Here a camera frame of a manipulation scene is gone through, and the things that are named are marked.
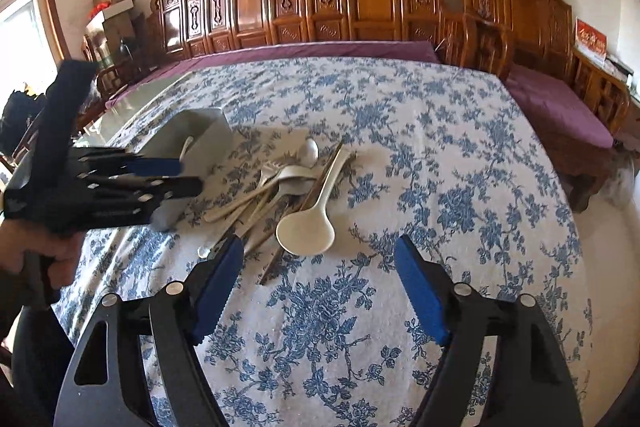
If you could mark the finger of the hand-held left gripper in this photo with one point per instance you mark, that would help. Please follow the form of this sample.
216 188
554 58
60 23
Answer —
175 189
150 166

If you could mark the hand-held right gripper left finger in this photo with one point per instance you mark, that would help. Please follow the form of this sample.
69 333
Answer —
220 287

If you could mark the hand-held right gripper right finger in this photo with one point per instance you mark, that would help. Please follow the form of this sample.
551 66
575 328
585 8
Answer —
422 292

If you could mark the white spoon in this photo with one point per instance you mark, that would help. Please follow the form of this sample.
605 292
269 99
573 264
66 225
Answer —
186 147

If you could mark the beige plastic fork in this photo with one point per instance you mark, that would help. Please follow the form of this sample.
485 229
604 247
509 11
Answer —
235 207

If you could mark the grey utensil box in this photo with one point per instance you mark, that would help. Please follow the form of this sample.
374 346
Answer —
212 139

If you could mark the white plastic rice ladle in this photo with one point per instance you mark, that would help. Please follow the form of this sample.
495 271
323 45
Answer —
305 232

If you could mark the beige plastic spoon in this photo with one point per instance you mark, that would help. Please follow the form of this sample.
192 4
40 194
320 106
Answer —
297 179

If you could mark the metal spoon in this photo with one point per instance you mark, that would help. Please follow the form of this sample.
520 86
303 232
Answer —
310 152

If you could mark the person's left hand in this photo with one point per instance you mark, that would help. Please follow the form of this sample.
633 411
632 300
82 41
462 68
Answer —
65 252

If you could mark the black bag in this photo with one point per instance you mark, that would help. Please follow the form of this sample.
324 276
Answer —
20 117

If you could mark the wooden chair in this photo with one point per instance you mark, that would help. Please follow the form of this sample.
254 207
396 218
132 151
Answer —
107 72

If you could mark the wooden framed window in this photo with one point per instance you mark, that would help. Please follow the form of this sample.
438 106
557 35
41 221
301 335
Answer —
25 22

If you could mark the stacked cardboard boxes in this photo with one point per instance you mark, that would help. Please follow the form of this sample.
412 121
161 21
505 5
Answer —
117 8

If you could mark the blue floral tablecloth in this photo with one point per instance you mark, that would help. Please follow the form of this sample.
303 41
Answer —
400 132

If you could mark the short purple seat cushion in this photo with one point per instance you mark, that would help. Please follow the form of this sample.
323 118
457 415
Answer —
560 107

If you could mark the grey fluffy object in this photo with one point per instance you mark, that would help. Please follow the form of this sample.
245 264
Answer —
622 177

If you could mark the short carved wooden sofa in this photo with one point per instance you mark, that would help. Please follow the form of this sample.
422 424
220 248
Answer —
525 7

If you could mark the red calendar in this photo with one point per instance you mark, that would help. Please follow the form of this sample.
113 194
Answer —
591 38

